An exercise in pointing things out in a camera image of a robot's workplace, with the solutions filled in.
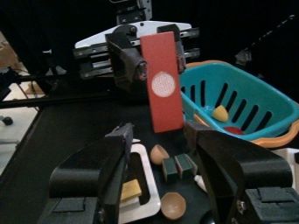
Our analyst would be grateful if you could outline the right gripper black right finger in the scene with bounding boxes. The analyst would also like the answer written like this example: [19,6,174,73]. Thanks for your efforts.
[183,120,299,224]

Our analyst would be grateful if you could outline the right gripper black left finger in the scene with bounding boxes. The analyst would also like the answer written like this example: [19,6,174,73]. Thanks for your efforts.
[36,122,136,224]

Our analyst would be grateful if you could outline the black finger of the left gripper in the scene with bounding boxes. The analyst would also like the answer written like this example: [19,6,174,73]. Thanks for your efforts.
[104,24,150,93]
[156,24,187,74]

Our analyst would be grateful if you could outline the red toy salmon slice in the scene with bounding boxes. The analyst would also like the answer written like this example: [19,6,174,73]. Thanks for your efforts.
[139,31,186,134]

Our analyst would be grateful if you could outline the small white toy piece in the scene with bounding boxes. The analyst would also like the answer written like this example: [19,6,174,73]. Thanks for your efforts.
[194,174,208,193]

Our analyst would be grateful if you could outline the yellow toy egg block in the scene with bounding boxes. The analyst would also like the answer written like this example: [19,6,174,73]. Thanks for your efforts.
[119,178,144,203]

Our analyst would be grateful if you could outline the red toy food piece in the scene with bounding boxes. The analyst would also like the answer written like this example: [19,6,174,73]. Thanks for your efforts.
[223,125,246,136]

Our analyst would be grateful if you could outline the green wrapped toy sushi roll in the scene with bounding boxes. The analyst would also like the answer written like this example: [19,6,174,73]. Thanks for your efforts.
[162,157,182,184]
[174,153,199,179]

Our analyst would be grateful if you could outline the white rectangular tray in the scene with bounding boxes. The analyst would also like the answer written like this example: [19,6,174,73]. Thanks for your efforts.
[116,143,163,224]

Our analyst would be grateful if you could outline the yellow toy food piece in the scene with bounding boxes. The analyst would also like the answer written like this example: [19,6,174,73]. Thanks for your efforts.
[211,104,230,123]

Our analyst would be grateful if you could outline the brown toy eggshell half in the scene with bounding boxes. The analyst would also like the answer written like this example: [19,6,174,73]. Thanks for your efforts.
[160,191,188,221]
[150,143,171,166]

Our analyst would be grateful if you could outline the cardboard box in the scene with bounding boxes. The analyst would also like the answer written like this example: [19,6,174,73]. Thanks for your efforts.
[0,31,21,71]

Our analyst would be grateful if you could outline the teal basket with orange rim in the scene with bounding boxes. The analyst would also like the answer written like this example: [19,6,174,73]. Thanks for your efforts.
[179,59,299,149]

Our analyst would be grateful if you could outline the black chair caster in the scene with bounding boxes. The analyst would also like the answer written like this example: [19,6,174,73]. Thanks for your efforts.
[0,115,15,127]

